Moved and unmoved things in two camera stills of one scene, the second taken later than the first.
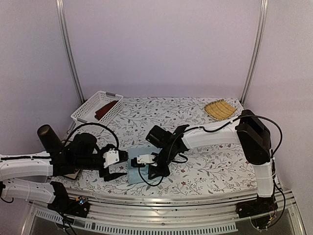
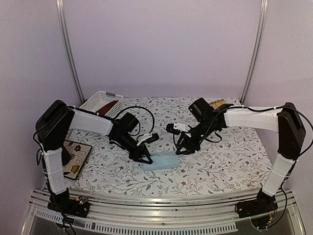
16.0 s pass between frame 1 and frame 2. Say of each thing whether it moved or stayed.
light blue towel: moved
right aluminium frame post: stayed
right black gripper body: moved
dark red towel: stayed
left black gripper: moved
